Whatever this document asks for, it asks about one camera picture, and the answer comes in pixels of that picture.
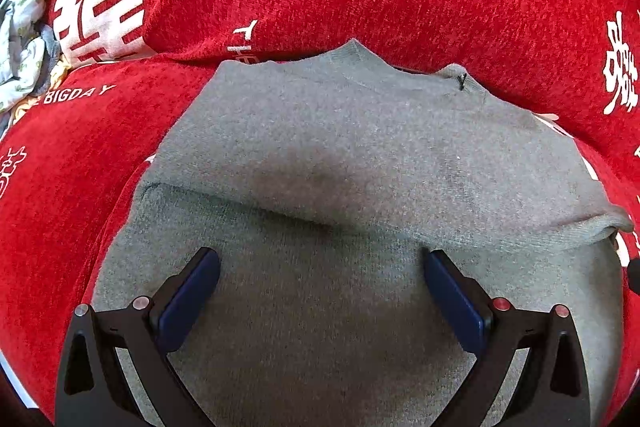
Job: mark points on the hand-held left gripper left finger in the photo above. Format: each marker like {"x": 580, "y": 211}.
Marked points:
{"x": 192, "y": 292}

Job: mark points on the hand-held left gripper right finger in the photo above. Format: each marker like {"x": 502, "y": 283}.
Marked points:
{"x": 452, "y": 297}

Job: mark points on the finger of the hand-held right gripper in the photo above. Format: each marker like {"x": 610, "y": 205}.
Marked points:
{"x": 635, "y": 276}

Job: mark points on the grey knit sweater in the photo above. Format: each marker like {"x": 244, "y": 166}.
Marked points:
{"x": 350, "y": 147}

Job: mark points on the yellow patterned cloth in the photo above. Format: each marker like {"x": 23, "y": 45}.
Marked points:
{"x": 55, "y": 74}

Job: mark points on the small grey cloth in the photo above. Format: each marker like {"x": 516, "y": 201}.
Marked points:
{"x": 50, "y": 52}

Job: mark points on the white patterned cloth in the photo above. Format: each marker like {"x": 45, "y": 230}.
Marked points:
{"x": 22, "y": 57}

